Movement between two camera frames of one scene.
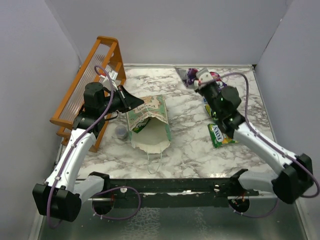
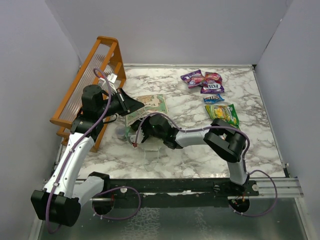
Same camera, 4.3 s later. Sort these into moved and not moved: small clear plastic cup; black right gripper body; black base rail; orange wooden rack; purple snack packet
Moved: purple snack packet; black right gripper body
Not moved: small clear plastic cup; black base rail; orange wooden rack
